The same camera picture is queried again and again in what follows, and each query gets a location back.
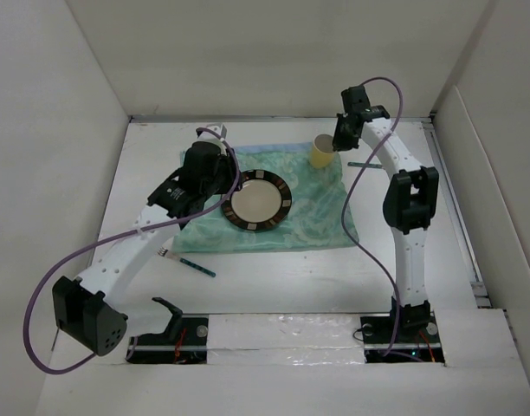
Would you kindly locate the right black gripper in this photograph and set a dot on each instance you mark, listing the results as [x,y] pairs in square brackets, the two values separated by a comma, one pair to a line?
[339,143]

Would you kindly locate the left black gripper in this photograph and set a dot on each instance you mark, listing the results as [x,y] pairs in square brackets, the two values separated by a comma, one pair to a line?
[228,164]

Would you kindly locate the dark rimmed cream plate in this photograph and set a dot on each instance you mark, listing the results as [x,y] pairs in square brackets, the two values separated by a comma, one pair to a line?
[263,202]

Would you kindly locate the yellow cup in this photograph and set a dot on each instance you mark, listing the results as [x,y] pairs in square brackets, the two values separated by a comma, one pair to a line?
[322,153]

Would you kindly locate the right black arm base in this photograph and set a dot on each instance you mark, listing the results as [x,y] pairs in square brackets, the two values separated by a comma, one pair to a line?
[406,334]

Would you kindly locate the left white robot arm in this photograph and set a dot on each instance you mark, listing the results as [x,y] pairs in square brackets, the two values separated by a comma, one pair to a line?
[87,308]

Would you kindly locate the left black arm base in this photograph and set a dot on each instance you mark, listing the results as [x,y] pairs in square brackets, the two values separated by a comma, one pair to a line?
[183,341]

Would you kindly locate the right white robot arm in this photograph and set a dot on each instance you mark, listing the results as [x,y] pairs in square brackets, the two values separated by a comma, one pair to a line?
[411,197]

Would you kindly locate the silver table knife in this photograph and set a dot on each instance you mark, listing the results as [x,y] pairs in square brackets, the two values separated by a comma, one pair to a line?
[365,165]

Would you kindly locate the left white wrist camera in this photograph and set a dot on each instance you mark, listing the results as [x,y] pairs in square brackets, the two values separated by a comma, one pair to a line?
[211,138]

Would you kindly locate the fork with teal handle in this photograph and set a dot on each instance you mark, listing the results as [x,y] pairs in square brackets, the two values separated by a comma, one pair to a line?
[163,252]

